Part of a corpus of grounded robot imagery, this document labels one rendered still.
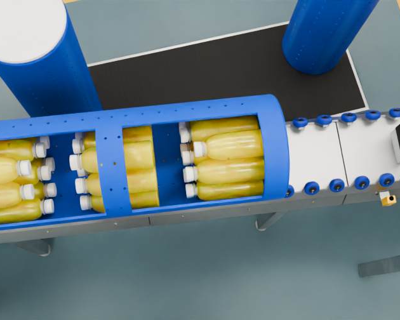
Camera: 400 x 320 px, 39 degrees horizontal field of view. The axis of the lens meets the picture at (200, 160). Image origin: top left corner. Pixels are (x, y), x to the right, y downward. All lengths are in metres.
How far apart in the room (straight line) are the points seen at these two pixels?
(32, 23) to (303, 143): 0.88
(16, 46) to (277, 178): 0.85
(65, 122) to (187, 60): 1.29
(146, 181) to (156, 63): 1.26
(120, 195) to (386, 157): 0.83
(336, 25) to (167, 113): 1.04
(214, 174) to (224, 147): 0.08
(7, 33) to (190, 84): 1.07
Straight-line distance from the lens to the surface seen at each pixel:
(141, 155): 1.39
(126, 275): 2.55
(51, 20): 1.75
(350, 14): 2.20
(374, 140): 1.79
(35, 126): 1.44
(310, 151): 1.72
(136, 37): 2.85
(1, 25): 1.77
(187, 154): 1.51
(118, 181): 1.36
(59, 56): 1.76
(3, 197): 1.48
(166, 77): 2.60
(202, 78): 2.60
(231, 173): 1.44
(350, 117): 1.73
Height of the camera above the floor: 2.54
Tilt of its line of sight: 75 degrees down
